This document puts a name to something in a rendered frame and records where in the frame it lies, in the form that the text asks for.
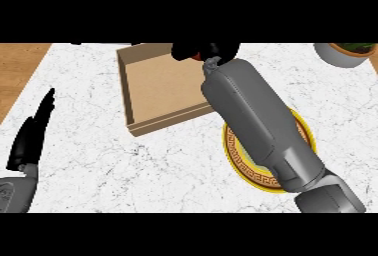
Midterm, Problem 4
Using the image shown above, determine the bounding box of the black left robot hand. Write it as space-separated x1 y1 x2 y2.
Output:
5 87 56 172

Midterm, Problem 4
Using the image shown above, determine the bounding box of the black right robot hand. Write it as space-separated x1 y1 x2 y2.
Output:
170 43 242 66

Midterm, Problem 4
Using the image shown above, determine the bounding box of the brown cardboard box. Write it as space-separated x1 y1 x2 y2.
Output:
115 43 216 138

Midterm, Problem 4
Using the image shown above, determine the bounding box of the yellow patterned plate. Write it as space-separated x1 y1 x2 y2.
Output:
222 107 316 195

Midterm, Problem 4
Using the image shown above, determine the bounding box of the grey plant pot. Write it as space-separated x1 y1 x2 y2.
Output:
313 43 378 69

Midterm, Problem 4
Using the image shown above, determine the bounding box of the green plant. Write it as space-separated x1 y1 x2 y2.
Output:
334 43 378 55

